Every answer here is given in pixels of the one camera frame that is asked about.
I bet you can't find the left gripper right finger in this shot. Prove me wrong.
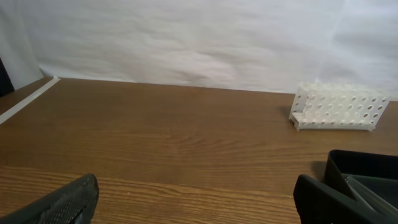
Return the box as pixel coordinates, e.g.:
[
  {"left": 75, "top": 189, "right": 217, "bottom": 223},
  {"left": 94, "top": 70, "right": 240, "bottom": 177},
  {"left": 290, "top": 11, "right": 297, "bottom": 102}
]
[{"left": 293, "top": 174, "right": 398, "bottom": 224}]

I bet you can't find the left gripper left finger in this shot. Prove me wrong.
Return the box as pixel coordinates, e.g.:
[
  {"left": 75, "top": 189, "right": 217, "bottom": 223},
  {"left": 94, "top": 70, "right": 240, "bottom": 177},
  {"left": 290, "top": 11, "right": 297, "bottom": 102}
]
[{"left": 0, "top": 173, "right": 100, "bottom": 224}]

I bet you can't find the black tray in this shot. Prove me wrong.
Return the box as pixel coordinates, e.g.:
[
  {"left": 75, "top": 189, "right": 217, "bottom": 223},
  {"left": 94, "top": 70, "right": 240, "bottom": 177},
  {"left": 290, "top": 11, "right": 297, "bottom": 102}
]
[{"left": 323, "top": 149, "right": 398, "bottom": 218}]

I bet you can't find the white test tube rack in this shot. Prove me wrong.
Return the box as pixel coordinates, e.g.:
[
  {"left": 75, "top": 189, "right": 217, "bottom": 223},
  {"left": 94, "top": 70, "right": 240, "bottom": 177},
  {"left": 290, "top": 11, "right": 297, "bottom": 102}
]
[{"left": 288, "top": 81, "right": 391, "bottom": 131}]

